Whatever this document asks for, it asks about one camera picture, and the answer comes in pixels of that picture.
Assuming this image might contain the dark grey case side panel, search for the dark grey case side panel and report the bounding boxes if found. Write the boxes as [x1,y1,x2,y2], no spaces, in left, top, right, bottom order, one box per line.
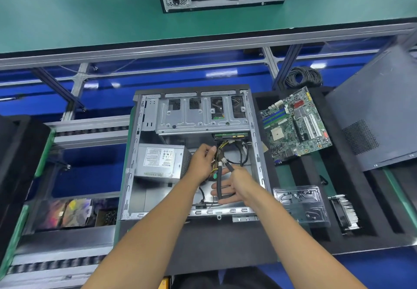
[325,43,417,172]

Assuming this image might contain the hard drive with green board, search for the hard drive with green board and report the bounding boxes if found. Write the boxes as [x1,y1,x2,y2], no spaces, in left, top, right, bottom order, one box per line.
[212,131,250,141]

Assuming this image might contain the open grey computer case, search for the open grey computer case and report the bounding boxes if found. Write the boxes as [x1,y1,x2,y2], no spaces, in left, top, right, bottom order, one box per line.
[118,84,278,222]

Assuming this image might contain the black sleeved cable bundle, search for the black sleeved cable bundle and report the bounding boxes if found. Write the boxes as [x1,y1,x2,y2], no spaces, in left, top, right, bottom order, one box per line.
[208,140,236,201]

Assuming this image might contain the green motherboard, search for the green motherboard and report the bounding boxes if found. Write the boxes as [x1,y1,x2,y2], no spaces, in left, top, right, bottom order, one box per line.
[259,86,333,165]

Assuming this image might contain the clear plastic tray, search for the clear plastic tray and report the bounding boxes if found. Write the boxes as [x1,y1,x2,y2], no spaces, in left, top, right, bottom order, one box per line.
[273,186,330,228]

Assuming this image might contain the black foam tray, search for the black foam tray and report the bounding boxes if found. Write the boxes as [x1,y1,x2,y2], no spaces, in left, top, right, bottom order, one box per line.
[253,86,417,255]

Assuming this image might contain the black foam block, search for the black foam block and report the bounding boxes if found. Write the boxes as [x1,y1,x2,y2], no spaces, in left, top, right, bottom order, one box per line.
[0,114,51,261]

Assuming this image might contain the person's left forearm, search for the person's left forearm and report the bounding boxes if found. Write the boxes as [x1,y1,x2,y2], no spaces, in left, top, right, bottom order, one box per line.
[81,176,209,289]

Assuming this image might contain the thin black data cable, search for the thin black data cable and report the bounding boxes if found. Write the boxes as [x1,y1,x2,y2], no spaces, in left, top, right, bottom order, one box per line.
[228,140,251,168]

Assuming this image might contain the grey power supply unit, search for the grey power supply unit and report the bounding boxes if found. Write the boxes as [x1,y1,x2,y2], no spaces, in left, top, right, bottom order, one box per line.
[134,144,193,182]

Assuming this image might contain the coil of black cable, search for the coil of black cable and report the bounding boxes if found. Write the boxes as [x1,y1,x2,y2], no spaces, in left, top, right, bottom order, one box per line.
[285,66,323,88]

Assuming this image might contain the roller conveyor track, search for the roller conveyor track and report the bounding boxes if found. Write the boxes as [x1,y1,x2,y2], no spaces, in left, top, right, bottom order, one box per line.
[6,115,131,289]

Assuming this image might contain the heatsink cooler with fan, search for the heatsink cooler with fan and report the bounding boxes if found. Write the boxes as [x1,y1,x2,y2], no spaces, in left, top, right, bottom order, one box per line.
[327,194,361,235]

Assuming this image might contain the box of small screws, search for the box of small screws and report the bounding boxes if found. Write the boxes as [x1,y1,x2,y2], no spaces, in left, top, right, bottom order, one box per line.
[94,207,118,227]

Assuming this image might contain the person's right hand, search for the person's right hand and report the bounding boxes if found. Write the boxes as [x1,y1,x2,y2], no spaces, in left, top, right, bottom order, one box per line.
[211,165,262,206]

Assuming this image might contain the person's dark trousers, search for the person's dark trousers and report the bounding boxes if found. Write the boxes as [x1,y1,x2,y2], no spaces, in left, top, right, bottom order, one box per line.
[171,267,285,289]

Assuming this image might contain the person's right forearm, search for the person's right forearm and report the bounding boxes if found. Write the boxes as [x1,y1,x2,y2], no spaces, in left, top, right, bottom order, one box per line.
[243,186,368,289]

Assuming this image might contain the bin of shiny discs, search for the bin of shiny discs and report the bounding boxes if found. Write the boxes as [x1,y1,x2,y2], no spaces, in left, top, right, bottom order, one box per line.
[35,197,94,231]

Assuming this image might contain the black foam mat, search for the black foam mat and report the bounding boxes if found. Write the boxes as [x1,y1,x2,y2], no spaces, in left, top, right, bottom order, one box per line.
[112,215,281,276]

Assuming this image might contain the person's left hand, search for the person's left hand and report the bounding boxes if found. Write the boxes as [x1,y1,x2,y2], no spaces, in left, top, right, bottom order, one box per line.
[187,143,218,186]

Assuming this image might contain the aluminium frame rail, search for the aluminium frame rail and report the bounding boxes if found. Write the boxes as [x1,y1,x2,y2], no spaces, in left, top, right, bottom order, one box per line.
[0,22,417,121]

